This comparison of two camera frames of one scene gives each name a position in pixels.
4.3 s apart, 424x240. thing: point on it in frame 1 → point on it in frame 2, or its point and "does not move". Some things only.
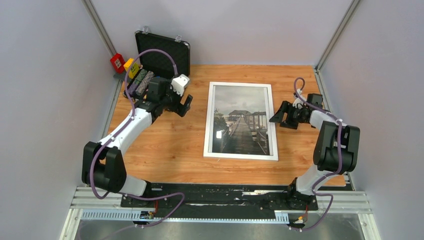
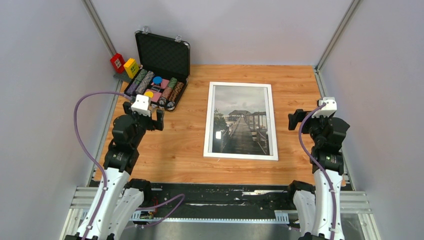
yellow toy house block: (134, 68) does not move
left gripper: (179, 108) → (152, 124)
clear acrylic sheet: (241, 120) does not move
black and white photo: (240, 121) does not move
